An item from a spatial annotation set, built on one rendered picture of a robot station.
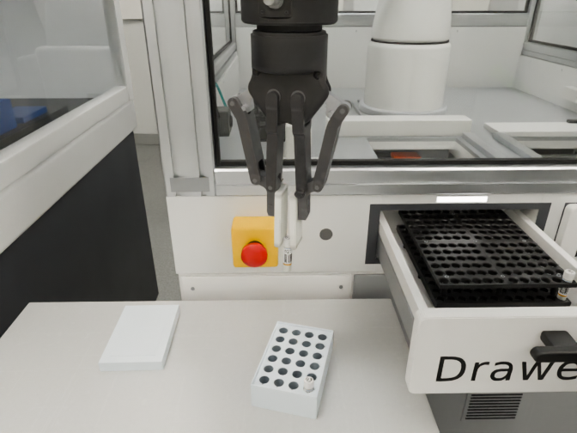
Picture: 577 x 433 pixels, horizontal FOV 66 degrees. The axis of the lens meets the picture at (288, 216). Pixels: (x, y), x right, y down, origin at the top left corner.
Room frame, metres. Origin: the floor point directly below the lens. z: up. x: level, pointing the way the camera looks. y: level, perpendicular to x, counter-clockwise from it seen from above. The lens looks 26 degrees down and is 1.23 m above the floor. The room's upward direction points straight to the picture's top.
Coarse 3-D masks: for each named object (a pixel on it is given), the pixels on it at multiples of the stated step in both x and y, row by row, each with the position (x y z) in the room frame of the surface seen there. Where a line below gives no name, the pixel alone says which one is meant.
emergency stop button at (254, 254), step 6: (246, 246) 0.58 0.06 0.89; (252, 246) 0.58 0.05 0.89; (258, 246) 0.58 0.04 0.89; (246, 252) 0.57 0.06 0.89; (252, 252) 0.57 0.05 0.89; (258, 252) 0.57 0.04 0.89; (264, 252) 0.58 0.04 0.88; (246, 258) 0.57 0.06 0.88; (252, 258) 0.57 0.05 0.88; (258, 258) 0.57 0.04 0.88; (264, 258) 0.58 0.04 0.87; (246, 264) 0.57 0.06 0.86; (252, 264) 0.57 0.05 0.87; (258, 264) 0.57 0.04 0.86
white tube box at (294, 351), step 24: (288, 336) 0.49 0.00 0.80; (312, 336) 0.50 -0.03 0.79; (264, 360) 0.45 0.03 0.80; (288, 360) 0.45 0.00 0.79; (312, 360) 0.45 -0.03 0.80; (264, 384) 0.41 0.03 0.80; (288, 384) 0.41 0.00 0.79; (264, 408) 0.40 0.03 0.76; (288, 408) 0.39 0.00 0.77; (312, 408) 0.38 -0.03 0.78
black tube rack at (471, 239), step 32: (416, 224) 0.64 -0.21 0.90; (448, 224) 0.64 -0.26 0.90; (480, 224) 0.64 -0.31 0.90; (512, 224) 0.64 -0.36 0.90; (416, 256) 0.59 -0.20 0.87; (448, 256) 0.54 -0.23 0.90; (480, 256) 0.54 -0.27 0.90; (512, 256) 0.54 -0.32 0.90; (544, 256) 0.54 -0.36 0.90; (544, 288) 0.50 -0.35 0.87
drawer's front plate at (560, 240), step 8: (568, 208) 0.65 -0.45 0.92; (576, 208) 0.64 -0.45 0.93; (568, 216) 0.64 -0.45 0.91; (576, 216) 0.64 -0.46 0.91; (560, 224) 0.65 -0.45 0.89; (568, 224) 0.64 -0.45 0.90; (576, 224) 0.64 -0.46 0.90; (560, 232) 0.65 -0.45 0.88; (568, 232) 0.64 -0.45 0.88; (576, 232) 0.64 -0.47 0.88; (560, 240) 0.64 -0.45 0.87; (568, 240) 0.64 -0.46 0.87; (576, 240) 0.64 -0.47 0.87; (568, 248) 0.64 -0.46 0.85; (576, 248) 0.64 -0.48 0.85
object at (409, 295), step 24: (384, 216) 0.68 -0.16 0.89; (384, 240) 0.62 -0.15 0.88; (552, 240) 0.60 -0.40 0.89; (384, 264) 0.59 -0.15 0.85; (408, 264) 0.62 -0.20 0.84; (576, 264) 0.53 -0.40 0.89; (408, 288) 0.47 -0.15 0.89; (576, 288) 0.50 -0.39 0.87; (408, 312) 0.45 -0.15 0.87; (408, 336) 0.44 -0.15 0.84
